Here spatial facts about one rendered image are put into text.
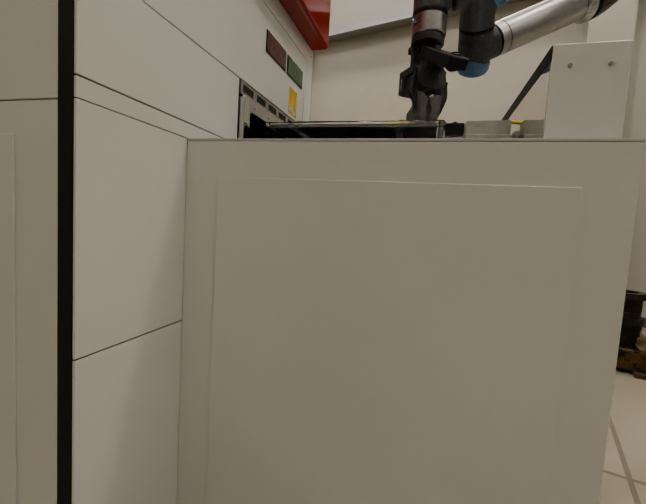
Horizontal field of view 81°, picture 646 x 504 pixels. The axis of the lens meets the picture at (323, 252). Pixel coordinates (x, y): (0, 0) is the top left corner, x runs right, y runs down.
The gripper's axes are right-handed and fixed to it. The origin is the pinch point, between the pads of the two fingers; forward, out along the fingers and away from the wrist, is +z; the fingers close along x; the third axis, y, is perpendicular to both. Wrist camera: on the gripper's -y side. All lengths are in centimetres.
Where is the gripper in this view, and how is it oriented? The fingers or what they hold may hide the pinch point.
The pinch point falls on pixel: (425, 129)
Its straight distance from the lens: 90.3
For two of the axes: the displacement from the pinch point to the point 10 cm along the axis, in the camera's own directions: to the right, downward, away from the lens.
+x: -9.4, -0.3, -3.3
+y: -3.3, -1.0, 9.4
